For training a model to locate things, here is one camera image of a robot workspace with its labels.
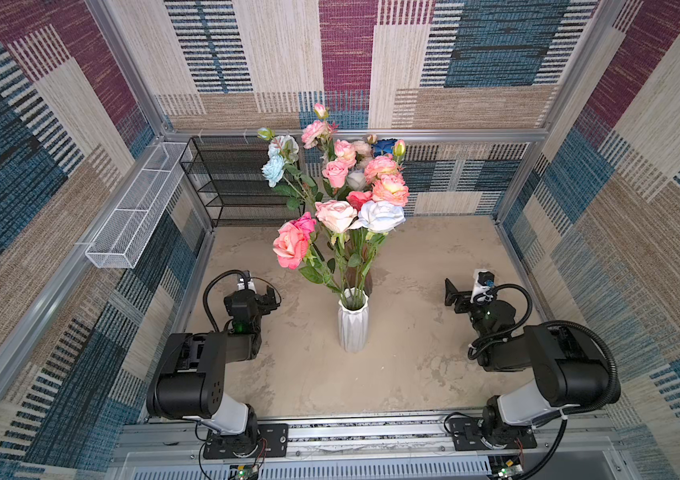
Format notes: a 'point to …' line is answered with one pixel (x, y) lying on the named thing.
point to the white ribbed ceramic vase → (354, 320)
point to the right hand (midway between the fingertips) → (462, 280)
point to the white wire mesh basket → (121, 240)
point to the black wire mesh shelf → (228, 172)
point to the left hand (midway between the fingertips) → (252, 285)
